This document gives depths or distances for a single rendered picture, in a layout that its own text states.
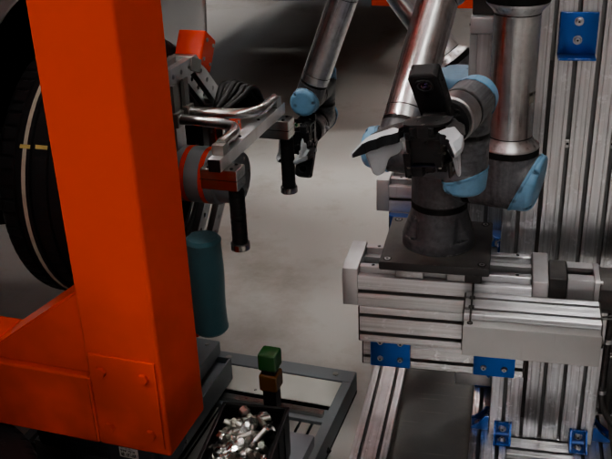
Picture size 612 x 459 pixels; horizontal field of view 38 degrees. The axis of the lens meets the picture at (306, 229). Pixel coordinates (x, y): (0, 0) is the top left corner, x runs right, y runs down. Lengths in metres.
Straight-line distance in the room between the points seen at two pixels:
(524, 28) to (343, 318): 1.75
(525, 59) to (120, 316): 0.87
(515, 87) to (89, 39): 0.76
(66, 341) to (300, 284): 1.76
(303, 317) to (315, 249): 0.53
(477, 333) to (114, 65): 0.86
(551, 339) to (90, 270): 0.88
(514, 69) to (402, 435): 1.04
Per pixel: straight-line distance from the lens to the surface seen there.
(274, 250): 3.69
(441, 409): 2.43
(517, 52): 1.69
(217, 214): 2.43
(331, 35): 2.32
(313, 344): 3.07
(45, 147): 2.04
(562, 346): 1.81
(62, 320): 1.77
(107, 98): 1.49
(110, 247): 1.61
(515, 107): 1.72
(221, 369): 2.68
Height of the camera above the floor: 1.67
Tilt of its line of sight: 26 degrees down
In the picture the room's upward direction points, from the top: 2 degrees counter-clockwise
